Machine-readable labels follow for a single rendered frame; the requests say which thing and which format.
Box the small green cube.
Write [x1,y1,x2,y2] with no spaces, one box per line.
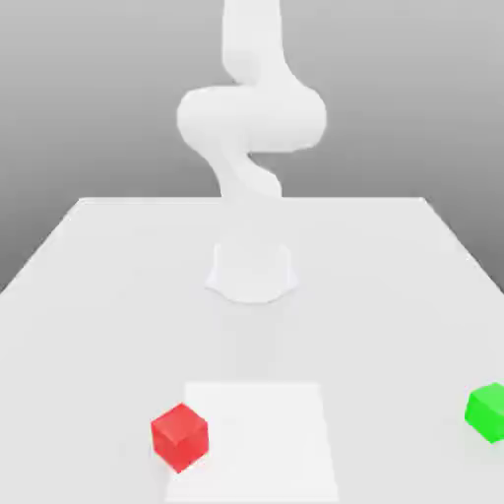
[464,381,504,445]

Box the small red cube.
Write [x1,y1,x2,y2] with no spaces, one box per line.
[150,402,210,474]

